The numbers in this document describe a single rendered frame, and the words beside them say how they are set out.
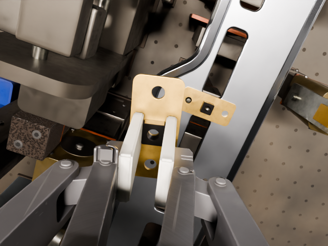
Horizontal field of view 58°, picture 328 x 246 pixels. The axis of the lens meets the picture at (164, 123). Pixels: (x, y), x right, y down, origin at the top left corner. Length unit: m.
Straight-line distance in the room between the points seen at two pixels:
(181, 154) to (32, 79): 0.16
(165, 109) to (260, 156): 0.65
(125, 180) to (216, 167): 0.35
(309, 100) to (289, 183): 0.49
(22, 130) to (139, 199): 0.23
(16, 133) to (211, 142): 0.28
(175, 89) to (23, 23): 0.14
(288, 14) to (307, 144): 0.48
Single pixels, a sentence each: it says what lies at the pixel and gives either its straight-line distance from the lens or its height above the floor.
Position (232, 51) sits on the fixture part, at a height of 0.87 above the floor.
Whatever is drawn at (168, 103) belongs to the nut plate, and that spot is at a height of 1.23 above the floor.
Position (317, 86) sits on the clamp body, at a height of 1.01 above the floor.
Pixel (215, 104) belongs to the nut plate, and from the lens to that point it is 0.46.
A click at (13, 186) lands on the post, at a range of 0.92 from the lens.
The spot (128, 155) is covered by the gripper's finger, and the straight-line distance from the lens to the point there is 0.16.
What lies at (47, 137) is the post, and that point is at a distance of 0.40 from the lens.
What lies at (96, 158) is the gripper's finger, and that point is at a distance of 0.16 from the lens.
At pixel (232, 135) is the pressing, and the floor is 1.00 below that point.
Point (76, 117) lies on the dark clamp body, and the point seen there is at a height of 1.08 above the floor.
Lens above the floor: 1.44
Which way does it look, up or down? 70 degrees down
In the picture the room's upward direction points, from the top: 172 degrees counter-clockwise
